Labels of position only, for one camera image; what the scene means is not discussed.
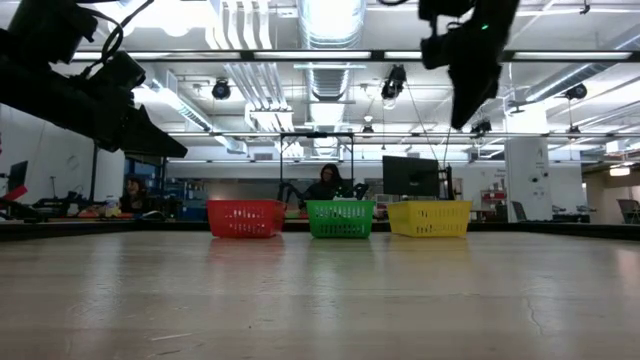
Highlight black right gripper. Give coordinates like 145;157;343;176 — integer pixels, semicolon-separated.
419;0;521;130

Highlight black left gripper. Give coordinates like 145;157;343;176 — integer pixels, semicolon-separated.
42;49;189;159

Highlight black overhead camera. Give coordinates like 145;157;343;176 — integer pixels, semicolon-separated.
380;63;408;101

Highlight green plastic basket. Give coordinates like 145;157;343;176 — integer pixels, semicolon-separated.
305;199;376;239

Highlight red plastic basket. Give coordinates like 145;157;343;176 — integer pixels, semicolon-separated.
206;199;287;239

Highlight black ceiling camera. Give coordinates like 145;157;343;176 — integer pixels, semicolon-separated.
564;82;589;101
212;78;233;101

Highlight yellow plastic basket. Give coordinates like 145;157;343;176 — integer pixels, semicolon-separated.
386;199;473;239

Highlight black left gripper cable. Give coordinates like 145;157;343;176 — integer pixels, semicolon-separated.
79;0;156;76

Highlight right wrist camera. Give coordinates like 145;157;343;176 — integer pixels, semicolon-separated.
418;0;476;22

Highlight person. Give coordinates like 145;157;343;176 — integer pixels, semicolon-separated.
298;163;357;211
119;174;151;216

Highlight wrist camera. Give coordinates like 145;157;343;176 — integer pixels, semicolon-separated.
7;0;99;64
418;0;476;22

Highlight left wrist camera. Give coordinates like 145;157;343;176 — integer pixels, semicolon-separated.
7;0;99;64

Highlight silver ceiling duct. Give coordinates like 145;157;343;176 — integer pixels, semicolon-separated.
298;0;369;102

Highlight black computer monitor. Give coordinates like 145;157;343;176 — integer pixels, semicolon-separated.
6;159;30;194
382;155;442;198

